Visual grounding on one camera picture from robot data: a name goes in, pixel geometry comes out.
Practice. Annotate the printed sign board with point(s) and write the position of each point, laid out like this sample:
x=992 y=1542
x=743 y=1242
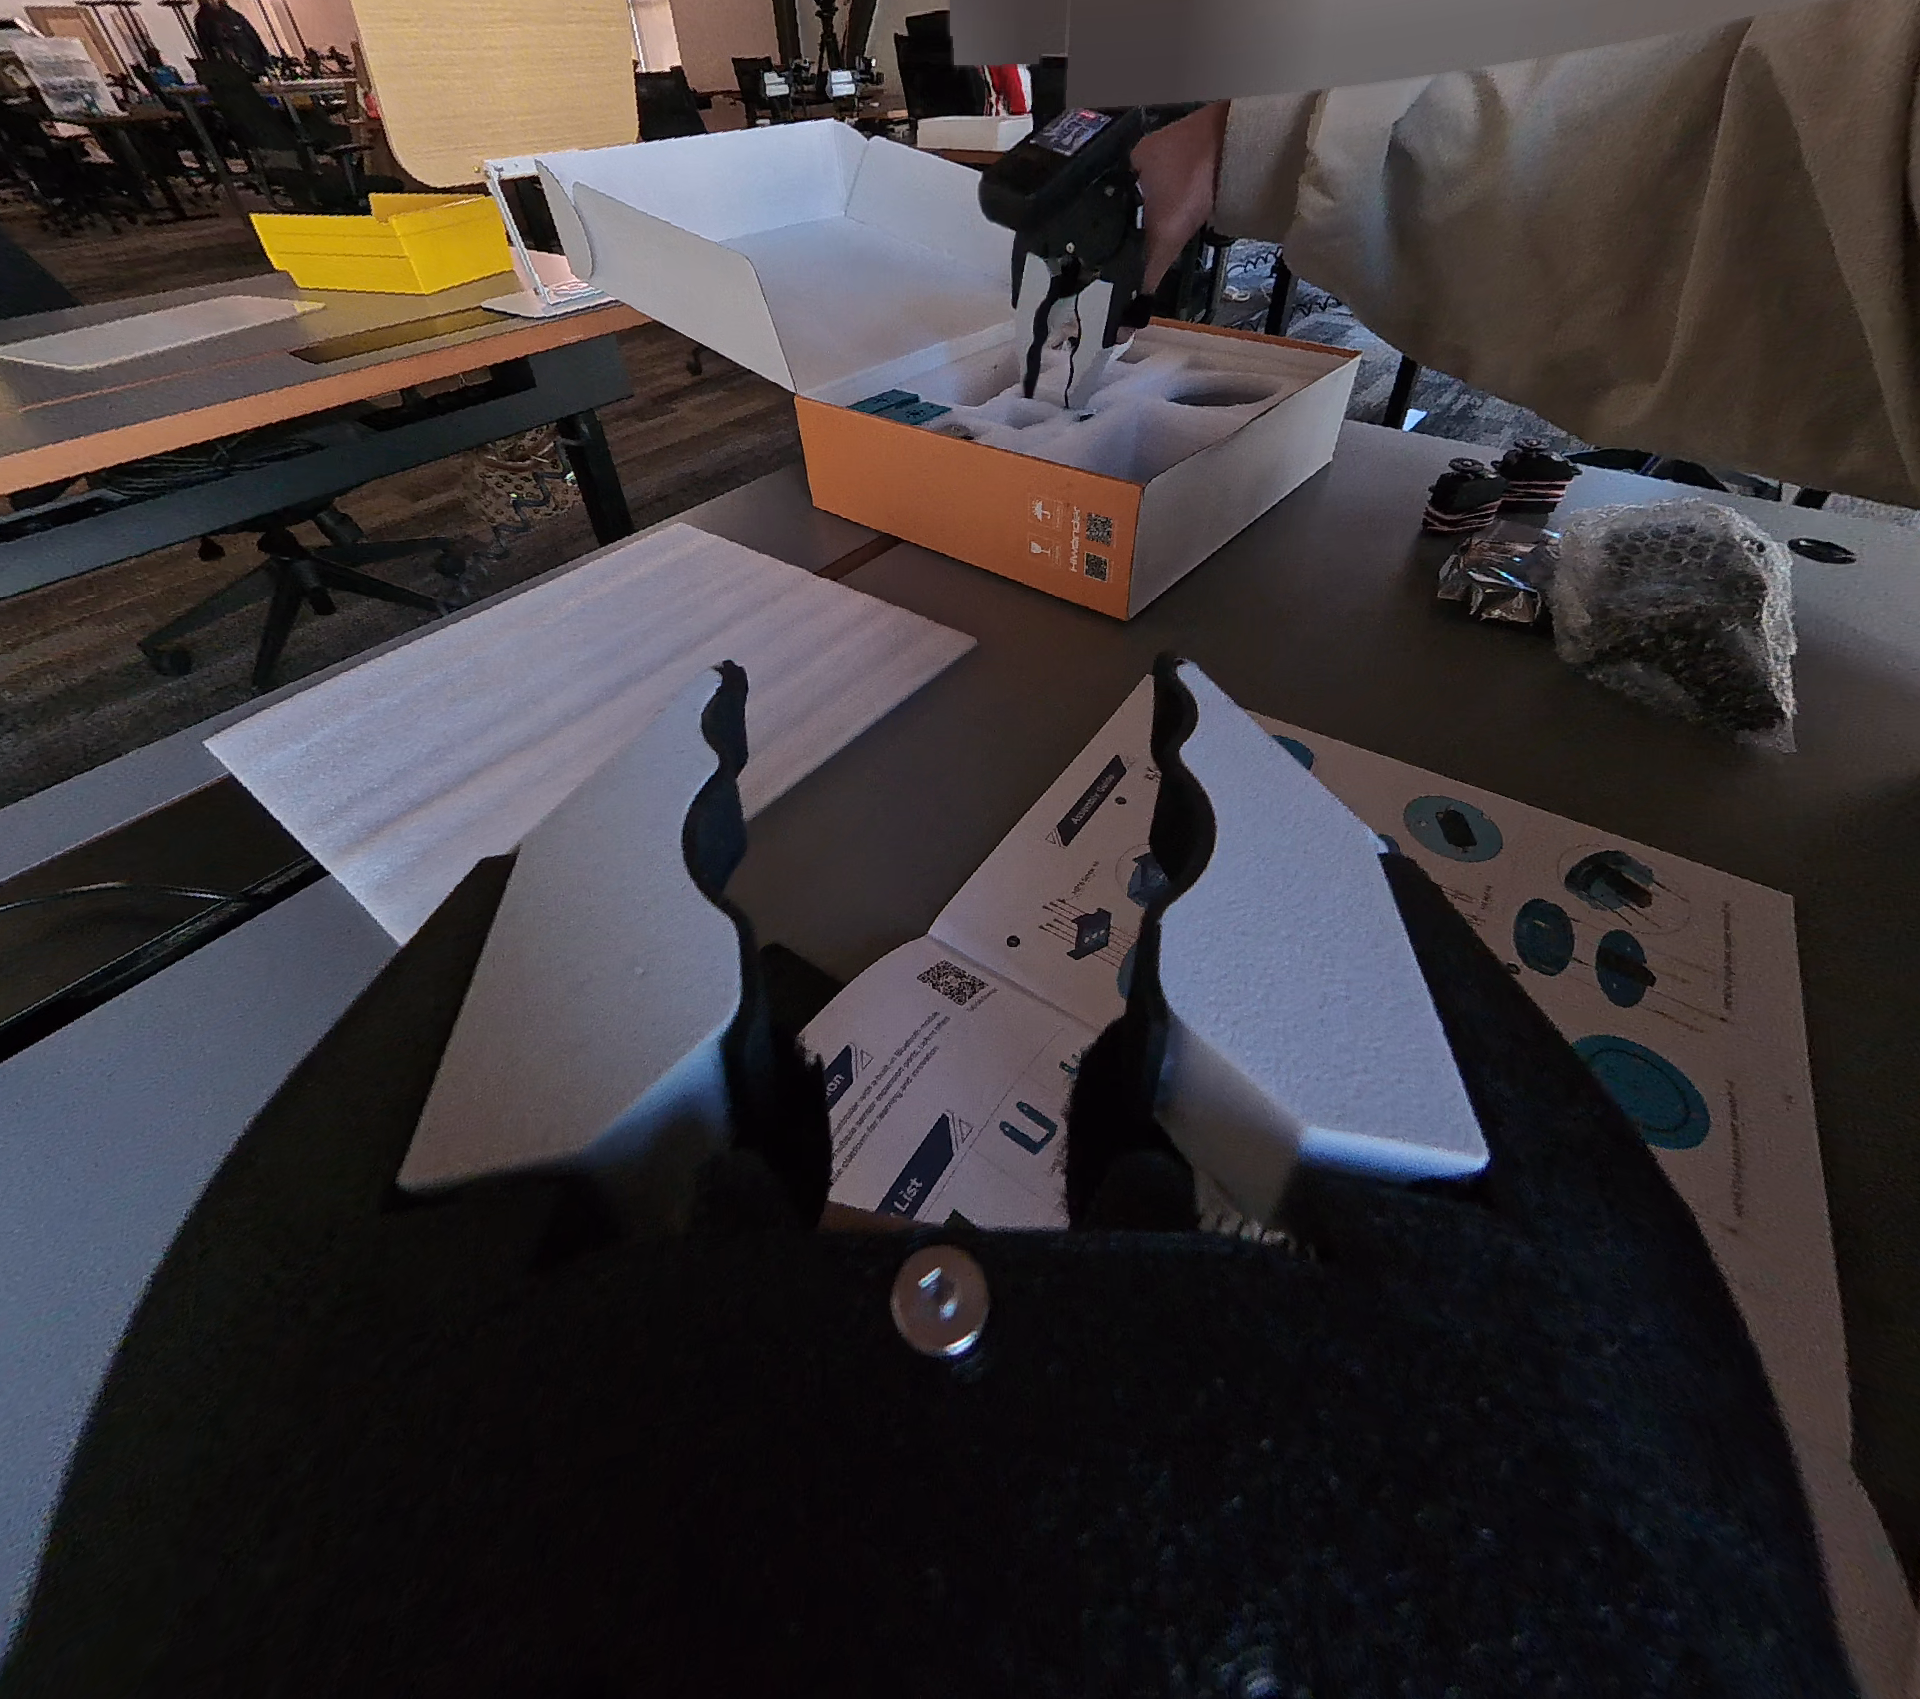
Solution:
x=53 y=76

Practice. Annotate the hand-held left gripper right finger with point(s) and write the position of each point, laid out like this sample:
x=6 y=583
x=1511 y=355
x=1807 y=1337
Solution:
x=1305 y=979

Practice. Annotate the bubble wrap package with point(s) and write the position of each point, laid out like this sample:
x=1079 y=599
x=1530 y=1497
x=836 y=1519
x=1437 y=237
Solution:
x=1674 y=619

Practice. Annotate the camera tripod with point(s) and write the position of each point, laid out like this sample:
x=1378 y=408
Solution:
x=830 y=26

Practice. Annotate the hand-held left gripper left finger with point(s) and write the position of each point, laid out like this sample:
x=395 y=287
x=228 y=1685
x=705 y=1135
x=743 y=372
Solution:
x=601 y=979

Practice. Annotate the yellow plastic bin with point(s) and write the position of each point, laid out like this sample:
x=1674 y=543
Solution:
x=331 y=251
x=435 y=209

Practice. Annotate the white flat box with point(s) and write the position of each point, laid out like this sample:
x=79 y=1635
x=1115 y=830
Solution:
x=977 y=133

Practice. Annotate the white foam sheet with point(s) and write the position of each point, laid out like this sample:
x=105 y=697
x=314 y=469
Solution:
x=570 y=678

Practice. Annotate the blue metal bracket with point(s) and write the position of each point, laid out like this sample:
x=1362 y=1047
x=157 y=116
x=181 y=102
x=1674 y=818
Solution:
x=883 y=401
x=932 y=412

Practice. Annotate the white and orange cardboard box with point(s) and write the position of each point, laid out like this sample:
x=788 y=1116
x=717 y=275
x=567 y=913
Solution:
x=961 y=498

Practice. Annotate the black servo with black disc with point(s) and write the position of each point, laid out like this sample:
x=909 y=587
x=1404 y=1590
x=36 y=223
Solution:
x=1539 y=476
x=1463 y=498

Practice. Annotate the person's right hand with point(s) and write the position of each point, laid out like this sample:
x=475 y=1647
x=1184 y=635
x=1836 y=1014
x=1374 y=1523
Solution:
x=1179 y=183

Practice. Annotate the patterned ceramic pot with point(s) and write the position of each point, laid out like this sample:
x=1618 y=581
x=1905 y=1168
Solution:
x=525 y=476

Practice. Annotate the grey table with wooden edge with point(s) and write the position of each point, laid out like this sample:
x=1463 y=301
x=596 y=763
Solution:
x=226 y=408

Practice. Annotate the group of black office chairs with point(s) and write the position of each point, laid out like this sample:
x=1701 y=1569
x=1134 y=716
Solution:
x=151 y=138

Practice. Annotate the white user manual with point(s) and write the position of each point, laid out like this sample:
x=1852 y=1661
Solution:
x=1726 y=979

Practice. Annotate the white flat tray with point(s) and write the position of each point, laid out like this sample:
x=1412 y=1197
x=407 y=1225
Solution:
x=151 y=334

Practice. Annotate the white foam insert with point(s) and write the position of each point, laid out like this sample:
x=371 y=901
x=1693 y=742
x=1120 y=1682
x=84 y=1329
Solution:
x=1141 y=439

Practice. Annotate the brown desk divider strip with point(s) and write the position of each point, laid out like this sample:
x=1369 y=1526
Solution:
x=859 y=555

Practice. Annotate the silver foil bag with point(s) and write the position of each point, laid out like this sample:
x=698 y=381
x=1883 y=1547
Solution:
x=1501 y=581

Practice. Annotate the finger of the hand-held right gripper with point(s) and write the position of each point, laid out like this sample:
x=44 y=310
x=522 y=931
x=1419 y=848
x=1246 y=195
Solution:
x=1099 y=311
x=1039 y=341

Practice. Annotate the rounded light wood panel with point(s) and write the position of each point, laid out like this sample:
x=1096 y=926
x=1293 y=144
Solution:
x=489 y=64

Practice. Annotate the white metal stand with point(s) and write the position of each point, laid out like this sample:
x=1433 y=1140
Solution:
x=541 y=289

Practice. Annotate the black office chair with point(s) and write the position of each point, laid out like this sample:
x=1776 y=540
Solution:
x=300 y=588

